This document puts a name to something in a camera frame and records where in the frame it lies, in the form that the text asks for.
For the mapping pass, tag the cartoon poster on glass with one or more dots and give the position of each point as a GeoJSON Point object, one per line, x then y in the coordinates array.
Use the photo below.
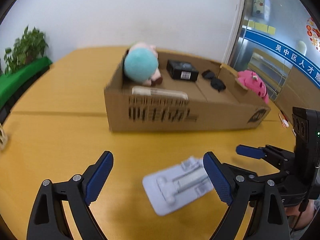
{"type": "Point", "coordinates": [261, 9]}

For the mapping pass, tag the pig plush teal shirt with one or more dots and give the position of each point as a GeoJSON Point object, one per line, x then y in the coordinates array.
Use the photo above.
{"type": "Point", "coordinates": [141, 64]}

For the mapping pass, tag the clear white phone case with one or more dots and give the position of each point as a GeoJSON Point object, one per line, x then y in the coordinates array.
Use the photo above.
{"type": "Point", "coordinates": [149, 91]}

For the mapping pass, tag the green cloth covered table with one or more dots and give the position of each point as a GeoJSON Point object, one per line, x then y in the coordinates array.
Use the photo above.
{"type": "Point", "coordinates": [12, 82]}

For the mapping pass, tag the potted green plant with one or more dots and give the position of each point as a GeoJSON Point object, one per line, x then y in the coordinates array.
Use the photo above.
{"type": "Point", "coordinates": [30, 46]}

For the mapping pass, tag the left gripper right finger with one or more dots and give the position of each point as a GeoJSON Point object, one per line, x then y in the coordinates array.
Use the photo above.
{"type": "Point", "coordinates": [236, 189]}

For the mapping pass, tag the pink bear plush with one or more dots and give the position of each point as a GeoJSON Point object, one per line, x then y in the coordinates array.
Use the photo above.
{"type": "Point", "coordinates": [252, 81]}

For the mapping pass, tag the red paper window decoration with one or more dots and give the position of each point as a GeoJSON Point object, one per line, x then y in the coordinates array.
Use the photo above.
{"type": "Point", "coordinates": [313, 32]}

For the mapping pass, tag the white folding phone stand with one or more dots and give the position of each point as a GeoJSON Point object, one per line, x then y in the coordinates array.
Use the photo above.
{"type": "Point", "coordinates": [175, 187]}

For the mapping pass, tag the yellow sticky notes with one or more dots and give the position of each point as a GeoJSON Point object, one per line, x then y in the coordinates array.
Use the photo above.
{"type": "Point", "coordinates": [262, 27]}

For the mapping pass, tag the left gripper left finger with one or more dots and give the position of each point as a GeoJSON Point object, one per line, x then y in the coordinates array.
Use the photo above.
{"type": "Point", "coordinates": [48, 219]}

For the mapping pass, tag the black sunglasses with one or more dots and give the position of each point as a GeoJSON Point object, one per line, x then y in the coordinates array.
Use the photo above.
{"type": "Point", "coordinates": [215, 83]}

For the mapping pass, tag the person right hand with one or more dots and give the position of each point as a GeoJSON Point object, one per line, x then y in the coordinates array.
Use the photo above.
{"type": "Point", "coordinates": [303, 220]}

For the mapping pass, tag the black product box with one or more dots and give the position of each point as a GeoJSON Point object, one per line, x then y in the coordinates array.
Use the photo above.
{"type": "Point", "coordinates": [179, 70]}

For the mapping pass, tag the brown cardboard box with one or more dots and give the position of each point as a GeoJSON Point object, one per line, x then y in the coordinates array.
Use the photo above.
{"type": "Point", "coordinates": [205, 109]}

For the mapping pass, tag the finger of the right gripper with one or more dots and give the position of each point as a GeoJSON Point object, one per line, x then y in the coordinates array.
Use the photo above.
{"type": "Point", "coordinates": [248, 151]}

